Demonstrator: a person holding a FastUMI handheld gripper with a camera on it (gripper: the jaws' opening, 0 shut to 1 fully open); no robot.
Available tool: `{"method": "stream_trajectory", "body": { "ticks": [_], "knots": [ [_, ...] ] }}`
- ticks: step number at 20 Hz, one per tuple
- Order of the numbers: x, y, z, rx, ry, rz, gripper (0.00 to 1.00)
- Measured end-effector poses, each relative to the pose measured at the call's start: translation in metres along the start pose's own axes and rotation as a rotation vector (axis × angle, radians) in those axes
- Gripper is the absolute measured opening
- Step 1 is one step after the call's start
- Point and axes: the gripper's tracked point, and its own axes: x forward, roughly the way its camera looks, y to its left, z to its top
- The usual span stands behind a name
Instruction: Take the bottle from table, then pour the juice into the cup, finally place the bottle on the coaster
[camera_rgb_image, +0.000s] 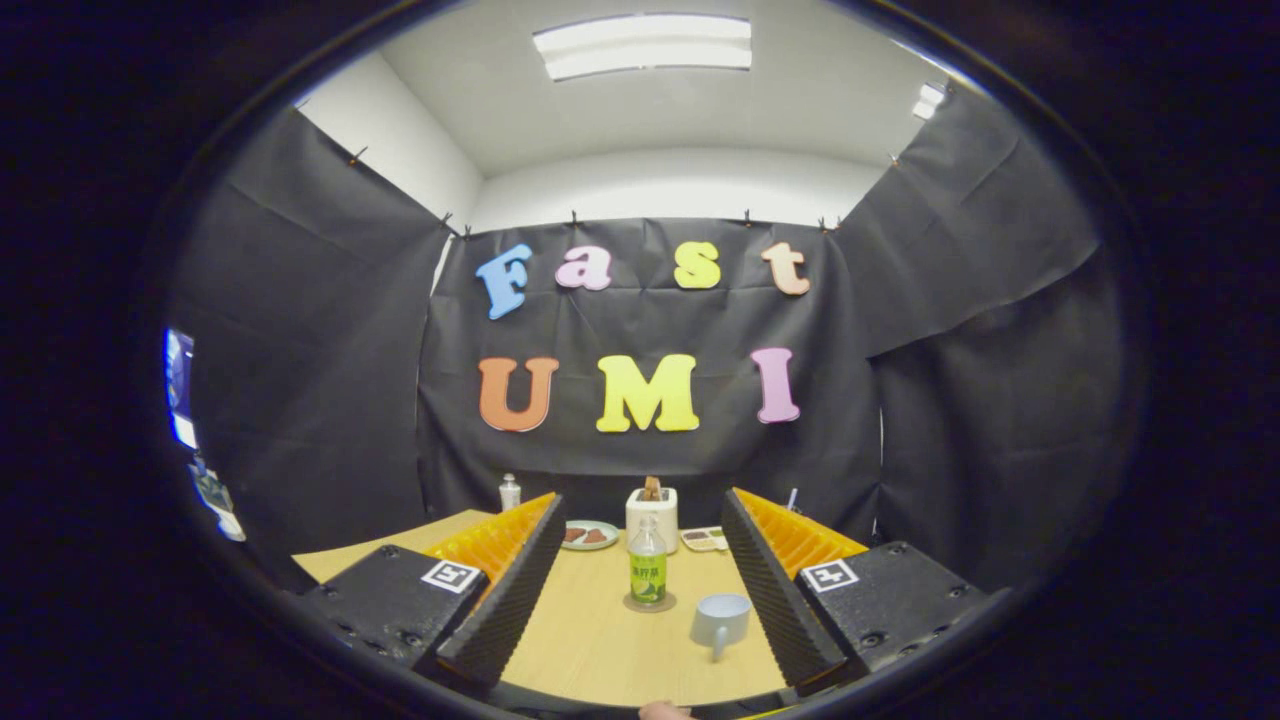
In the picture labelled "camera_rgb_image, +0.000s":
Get long ceiling light panel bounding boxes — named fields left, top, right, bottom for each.
left=532, top=14, right=753, bottom=83

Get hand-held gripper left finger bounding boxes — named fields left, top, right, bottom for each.
left=290, top=491, right=567, bottom=691

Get bright blue screen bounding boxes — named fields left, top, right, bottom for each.
left=163, top=328, right=198, bottom=451

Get white and blue object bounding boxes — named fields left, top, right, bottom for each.
left=190, top=455, right=246, bottom=543

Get white toaster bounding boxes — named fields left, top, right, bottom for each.
left=625, top=486, right=680, bottom=556

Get pale blue cup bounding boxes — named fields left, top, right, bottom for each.
left=690, top=593, right=753, bottom=663

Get wooden table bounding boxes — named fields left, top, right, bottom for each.
left=290, top=508, right=791, bottom=708

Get pale green plate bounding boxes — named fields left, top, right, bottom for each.
left=560, top=520, right=621, bottom=552

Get green label juice bottle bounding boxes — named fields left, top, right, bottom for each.
left=628, top=514, right=669, bottom=607

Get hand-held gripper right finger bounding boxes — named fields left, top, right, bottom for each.
left=721, top=487, right=991, bottom=696

